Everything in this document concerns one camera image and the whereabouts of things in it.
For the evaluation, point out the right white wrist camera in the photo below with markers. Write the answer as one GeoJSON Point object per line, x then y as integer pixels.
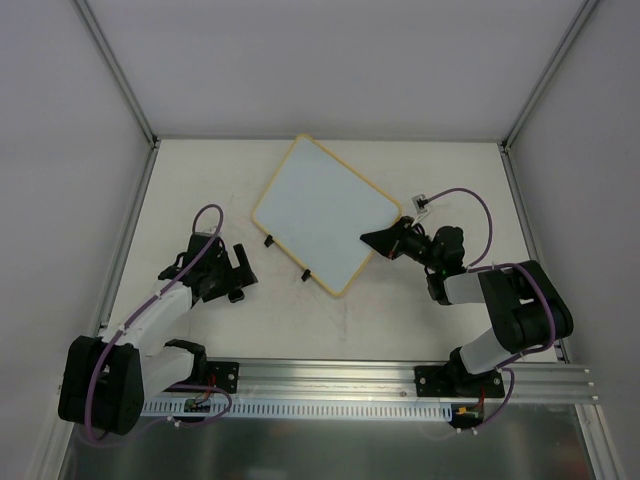
{"type": "Point", "coordinates": [421, 205]}

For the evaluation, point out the aluminium mounting rail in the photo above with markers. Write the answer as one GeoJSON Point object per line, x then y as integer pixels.
{"type": "Point", "coordinates": [377, 381]}

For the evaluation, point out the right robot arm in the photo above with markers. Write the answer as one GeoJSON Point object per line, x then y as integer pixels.
{"type": "Point", "coordinates": [526, 312]}

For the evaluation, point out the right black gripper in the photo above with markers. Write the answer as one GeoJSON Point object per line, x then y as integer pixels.
{"type": "Point", "coordinates": [400, 240]}

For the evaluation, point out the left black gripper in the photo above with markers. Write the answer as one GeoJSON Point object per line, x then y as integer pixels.
{"type": "Point", "coordinates": [232, 279]}

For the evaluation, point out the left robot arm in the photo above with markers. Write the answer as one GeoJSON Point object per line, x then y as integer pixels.
{"type": "Point", "coordinates": [108, 378]}

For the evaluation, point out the black whiteboard clip left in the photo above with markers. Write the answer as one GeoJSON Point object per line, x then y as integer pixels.
{"type": "Point", "coordinates": [269, 241]}

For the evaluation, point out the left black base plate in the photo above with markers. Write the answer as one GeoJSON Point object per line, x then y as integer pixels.
{"type": "Point", "coordinates": [223, 375]}

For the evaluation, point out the left aluminium frame post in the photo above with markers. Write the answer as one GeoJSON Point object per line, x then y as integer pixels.
{"type": "Point", "coordinates": [101, 42]}

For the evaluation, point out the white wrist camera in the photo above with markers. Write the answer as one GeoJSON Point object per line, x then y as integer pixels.
{"type": "Point", "coordinates": [421, 205]}
{"type": "Point", "coordinates": [207, 234]}

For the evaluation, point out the yellow framed whiteboard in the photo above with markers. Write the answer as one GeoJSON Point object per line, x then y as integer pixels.
{"type": "Point", "coordinates": [316, 206]}

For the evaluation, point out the white slotted cable duct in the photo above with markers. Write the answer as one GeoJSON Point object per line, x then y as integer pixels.
{"type": "Point", "coordinates": [252, 408]}

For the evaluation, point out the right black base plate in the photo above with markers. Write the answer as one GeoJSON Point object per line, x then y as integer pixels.
{"type": "Point", "coordinates": [438, 382]}

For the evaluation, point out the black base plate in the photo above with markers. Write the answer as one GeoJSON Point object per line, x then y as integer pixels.
{"type": "Point", "coordinates": [223, 375]}
{"type": "Point", "coordinates": [438, 382]}

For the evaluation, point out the black whiteboard eraser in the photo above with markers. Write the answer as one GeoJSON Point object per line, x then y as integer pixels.
{"type": "Point", "coordinates": [236, 296]}

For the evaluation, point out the right aluminium frame post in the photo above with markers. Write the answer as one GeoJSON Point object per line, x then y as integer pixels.
{"type": "Point", "coordinates": [568, 40]}

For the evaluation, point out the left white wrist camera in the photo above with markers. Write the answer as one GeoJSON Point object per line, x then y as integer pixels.
{"type": "Point", "coordinates": [207, 234]}

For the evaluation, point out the aluminium frame post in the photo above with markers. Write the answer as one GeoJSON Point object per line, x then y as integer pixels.
{"type": "Point", "coordinates": [568, 40]}
{"type": "Point", "coordinates": [101, 42]}

